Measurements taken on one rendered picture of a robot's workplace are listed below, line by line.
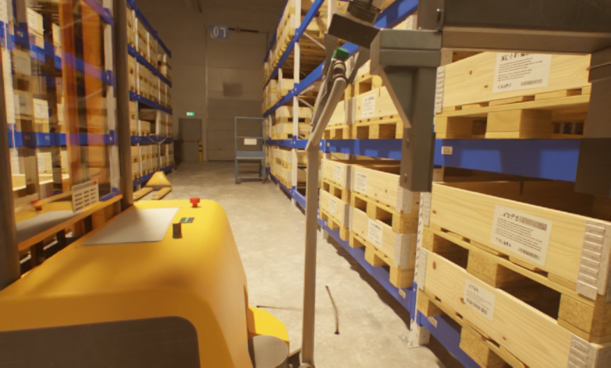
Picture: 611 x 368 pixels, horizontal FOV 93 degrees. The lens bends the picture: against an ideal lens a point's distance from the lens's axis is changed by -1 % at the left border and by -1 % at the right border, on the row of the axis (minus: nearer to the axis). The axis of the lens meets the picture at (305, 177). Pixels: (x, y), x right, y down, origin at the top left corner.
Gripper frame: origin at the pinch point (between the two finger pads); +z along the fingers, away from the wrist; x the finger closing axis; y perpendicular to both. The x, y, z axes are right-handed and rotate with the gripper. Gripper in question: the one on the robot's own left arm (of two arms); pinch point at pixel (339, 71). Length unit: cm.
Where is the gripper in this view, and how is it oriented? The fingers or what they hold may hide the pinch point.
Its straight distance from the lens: 87.3
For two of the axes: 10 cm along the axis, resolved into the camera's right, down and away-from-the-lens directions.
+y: 0.7, -5.7, 8.2
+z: -3.0, 7.7, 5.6
